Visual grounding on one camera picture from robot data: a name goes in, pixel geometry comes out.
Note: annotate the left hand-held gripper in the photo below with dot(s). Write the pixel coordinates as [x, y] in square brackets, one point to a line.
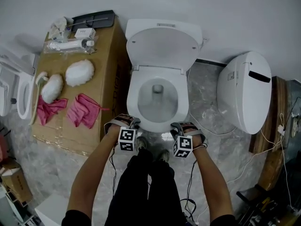
[127, 139]

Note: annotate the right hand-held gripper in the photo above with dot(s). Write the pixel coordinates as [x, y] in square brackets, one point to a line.
[183, 147]

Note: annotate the raised white toilet lid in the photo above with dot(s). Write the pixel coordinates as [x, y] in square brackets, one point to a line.
[162, 48]

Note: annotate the person's left forearm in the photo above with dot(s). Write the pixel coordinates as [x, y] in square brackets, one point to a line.
[94, 168]

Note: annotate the person's right forearm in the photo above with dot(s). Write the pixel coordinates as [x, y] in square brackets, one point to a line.
[211, 178]

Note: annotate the white toilet with tank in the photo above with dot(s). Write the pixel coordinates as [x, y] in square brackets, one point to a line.
[134, 91]

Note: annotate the white rounded smart toilet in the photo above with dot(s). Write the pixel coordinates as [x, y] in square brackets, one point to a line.
[244, 98]

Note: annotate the white toilet with raised lid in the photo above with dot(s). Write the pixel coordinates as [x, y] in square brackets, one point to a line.
[20, 95]

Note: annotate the person's left hand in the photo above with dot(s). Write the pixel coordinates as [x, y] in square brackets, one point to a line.
[123, 122]

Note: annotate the person's right hand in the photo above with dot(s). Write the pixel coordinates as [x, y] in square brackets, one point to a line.
[190, 127]

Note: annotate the person's left shoe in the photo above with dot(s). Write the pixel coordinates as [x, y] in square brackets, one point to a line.
[141, 143]

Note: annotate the person's shoe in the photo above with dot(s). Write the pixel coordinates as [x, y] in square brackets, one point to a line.
[163, 155]
[141, 143]

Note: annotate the person's right shoe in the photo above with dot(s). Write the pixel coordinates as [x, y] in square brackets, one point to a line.
[163, 155]

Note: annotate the pink cloth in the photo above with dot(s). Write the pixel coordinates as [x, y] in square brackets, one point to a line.
[47, 109]
[82, 112]

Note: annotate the large cardboard box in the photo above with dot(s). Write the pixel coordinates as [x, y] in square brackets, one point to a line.
[103, 62]

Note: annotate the person's black trousers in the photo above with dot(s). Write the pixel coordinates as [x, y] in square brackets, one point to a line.
[141, 196]

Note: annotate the white fluffy mop pad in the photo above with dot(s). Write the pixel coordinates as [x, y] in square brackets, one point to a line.
[80, 73]
[53, 88]

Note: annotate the black metal stand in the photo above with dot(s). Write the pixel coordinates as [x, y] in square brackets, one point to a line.
[249, 196]

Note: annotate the white tube in plastic bag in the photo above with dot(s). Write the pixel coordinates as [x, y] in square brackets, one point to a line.
[68, 45]

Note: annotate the small white box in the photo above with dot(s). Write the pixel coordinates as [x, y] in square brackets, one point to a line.
[84, 32]

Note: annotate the black plastic tray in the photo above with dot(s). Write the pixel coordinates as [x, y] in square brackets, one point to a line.
[98, 22]

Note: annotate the person's black shirt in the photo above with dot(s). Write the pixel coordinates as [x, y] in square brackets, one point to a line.
[75, 219]

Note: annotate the white flat panel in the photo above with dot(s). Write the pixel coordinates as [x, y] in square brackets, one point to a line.
[51, 211]

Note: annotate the white crumpled rag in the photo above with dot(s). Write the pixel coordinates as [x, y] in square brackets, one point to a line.
[58, 23]

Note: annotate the small cardboard box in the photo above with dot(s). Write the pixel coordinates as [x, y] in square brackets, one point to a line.
[18, 185]

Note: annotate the red object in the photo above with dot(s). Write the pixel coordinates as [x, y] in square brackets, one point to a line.
[2, 149]

